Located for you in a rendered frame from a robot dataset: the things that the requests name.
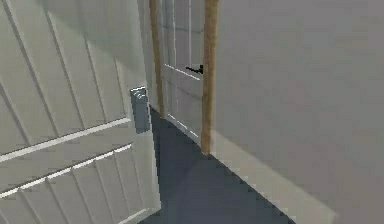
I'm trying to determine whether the white panelled room door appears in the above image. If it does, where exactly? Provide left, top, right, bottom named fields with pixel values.
left=0, top=0, right=162, bottom=224
left=158, top=0, right=205, bottom=145

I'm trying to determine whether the grey door latch plate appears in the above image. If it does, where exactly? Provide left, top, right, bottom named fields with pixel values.
left=129, top=85, right=152, bottom=135

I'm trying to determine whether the wooden door frame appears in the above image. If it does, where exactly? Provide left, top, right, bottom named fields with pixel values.
left=148, top=0, right=220, bottom=156

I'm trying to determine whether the black door handle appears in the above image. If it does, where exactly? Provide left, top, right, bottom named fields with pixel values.
left=185, top=64, right=205, bottom=76

